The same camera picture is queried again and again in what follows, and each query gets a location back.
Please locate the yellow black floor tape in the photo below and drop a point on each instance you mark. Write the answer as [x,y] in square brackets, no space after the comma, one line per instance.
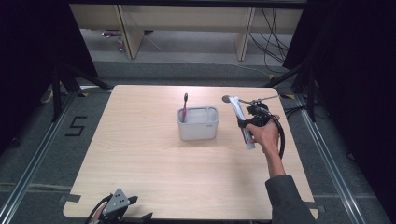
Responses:
[83,94]
[288,96]

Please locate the person's left hand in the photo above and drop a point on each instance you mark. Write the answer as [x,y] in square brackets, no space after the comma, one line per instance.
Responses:
[100,214]

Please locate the person's right hand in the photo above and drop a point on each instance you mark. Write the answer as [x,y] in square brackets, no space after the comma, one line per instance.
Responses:
[267,137]

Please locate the beige wooden desk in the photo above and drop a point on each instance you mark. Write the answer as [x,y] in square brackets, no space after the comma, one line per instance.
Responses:
[186,17]

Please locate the black metal stand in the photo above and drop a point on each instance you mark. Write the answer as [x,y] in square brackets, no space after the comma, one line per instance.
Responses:
[56,93]
[311,93]

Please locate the white plastic storage container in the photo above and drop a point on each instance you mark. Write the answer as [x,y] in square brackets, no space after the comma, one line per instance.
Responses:
[199,130]

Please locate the black curtain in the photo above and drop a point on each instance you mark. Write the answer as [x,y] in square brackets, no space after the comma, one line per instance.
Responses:
[358,77]
[28,62]

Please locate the pink toothbrush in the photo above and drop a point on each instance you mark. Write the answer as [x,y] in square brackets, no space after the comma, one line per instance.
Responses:
[185,105]

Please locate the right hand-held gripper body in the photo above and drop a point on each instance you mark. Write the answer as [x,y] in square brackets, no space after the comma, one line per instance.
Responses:
[260,116]

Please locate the small red floor clutter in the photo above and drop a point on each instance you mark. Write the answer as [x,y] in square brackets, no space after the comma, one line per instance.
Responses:
[120,43]

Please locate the grey floor tape piece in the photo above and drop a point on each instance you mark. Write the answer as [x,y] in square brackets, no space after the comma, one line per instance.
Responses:
[70,198]
[319,208]

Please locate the metal floor rail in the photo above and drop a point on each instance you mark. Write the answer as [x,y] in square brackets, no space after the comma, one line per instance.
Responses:
[34,158]
[330,155]

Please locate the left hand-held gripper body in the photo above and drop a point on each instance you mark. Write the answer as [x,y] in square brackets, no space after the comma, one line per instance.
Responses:
[116,202]

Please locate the white toothpaste tube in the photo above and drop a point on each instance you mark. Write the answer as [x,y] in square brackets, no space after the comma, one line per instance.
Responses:
[238,109]

